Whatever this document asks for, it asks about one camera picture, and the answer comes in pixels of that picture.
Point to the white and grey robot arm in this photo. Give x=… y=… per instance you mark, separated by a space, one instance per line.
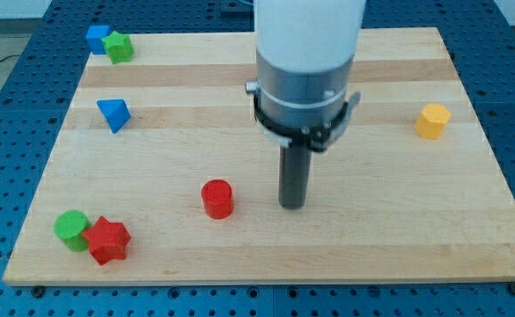
x=304 y=53

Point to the red star block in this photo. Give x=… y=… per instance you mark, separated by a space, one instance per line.
x=107 y=240

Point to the green star block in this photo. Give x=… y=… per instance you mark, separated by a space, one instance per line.
x=118 y=47

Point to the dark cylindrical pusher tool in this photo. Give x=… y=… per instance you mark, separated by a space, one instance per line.
x=294 y=167

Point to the red cylinder block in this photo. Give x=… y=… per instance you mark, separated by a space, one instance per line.
x=217 y=198

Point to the light wooden board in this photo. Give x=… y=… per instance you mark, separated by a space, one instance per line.
x=383 y=205

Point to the blue triangle block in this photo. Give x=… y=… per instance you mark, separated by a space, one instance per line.
x=115 y=112

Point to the yellow hexagon block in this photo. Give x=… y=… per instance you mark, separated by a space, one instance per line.
x=432 y=121

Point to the green cylinder block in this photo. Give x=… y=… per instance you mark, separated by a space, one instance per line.
x=68 y=228

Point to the blue cube block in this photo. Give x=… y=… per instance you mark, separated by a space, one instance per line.
x=94 y=37

